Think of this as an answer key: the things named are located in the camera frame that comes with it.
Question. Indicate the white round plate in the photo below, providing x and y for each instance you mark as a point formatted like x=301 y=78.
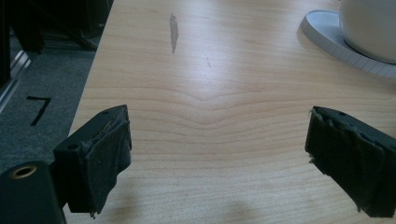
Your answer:
x=330 y=37

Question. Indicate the dark metal stand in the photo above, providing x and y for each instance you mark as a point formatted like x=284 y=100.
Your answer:
x=46 y=21

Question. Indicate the white round pot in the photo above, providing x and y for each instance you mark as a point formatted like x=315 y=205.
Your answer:
x=372 y=28

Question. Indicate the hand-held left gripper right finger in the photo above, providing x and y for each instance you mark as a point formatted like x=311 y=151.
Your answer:
x=351 y=155

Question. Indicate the silver metal rail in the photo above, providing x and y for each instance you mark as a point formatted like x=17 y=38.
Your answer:
x=14 y=74

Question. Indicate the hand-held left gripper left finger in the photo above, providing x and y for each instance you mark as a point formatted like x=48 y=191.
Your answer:
x=93 y=158

